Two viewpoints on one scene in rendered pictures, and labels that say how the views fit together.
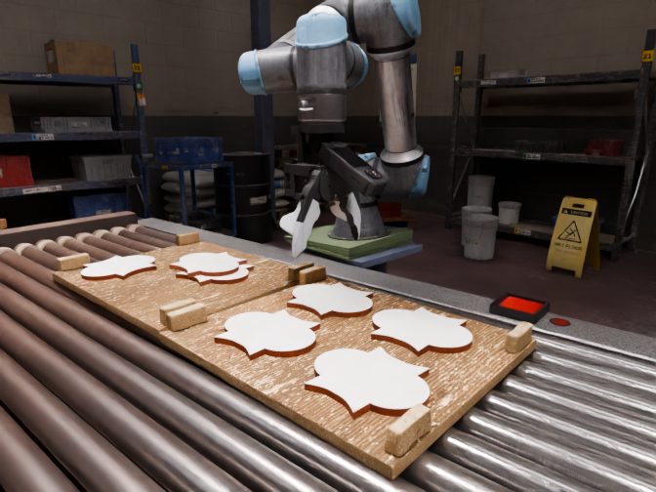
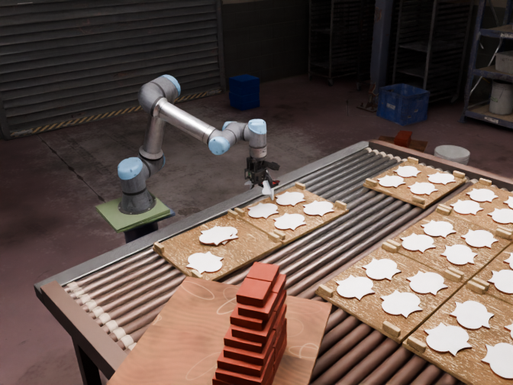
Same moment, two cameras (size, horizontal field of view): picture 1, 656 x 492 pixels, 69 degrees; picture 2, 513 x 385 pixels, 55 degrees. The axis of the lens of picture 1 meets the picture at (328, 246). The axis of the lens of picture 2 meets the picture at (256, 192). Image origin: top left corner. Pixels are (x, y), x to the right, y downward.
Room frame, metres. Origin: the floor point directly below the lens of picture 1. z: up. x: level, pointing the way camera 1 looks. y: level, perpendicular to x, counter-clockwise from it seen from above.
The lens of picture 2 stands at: (0.52, 1.99, 2.06)
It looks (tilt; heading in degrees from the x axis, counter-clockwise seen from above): 27 degrees down; 278
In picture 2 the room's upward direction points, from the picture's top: 2 degrees counter-clockwise
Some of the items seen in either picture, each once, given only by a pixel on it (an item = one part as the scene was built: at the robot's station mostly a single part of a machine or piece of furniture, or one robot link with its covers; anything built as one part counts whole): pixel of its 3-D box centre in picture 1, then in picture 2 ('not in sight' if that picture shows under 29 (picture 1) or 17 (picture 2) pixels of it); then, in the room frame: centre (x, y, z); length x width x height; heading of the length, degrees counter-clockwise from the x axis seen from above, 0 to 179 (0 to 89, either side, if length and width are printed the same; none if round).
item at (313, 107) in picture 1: (320, 110); (258, 150); (0.77, 0.01, 1.25); 0.08 x 0.08 x 0.05
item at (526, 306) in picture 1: (519, 307); not in sight; (0.76, -0.33, 0.92); 0.06 x 0.06 x 0.01; 50
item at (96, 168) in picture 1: (102, 166); not in sight; (4.84, 2.26, 0.76); 0.50 x 0.36 x 0.24; 139
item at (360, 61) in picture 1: (331, 64); (234, 132); (0.87, -0.01, 1.32); 0.11 x 0.11 x 0.08; 71
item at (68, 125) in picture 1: (71, 125); not in sight; (4.69, 2.42, 1.16); 0.60 x 0.40 x 0.15; 136
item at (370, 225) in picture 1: (358, 217); (135, 195); (1.39, -0.09, 0.95); 0.15 x 0.15 x 0.10
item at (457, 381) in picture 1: (345, 340); (290, 212); (0.63, -0.02, 0.93); 0.41 x 0.35 x 0.02; 47
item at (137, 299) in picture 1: (184, 276); (217, 246); (0.92, 0.29, 0.93); 0.41 x 0.35 x 0.02; 49
